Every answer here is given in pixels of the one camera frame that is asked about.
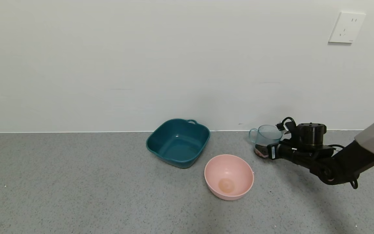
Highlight teal plastic square basin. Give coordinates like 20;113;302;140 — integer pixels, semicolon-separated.
146;119;210;169

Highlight transparent ribbed handled cup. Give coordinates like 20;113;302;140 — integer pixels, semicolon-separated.
249;125;283;159

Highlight white wall socket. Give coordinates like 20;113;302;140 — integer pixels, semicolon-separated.
328;12;366;44

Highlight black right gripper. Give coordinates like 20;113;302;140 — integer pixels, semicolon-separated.
255;142;296;160

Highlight black camera cable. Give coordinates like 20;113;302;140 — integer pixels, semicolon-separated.
281;117;298;134

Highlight pink plastic bowl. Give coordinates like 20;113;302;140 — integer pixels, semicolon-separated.
204;154;254;201

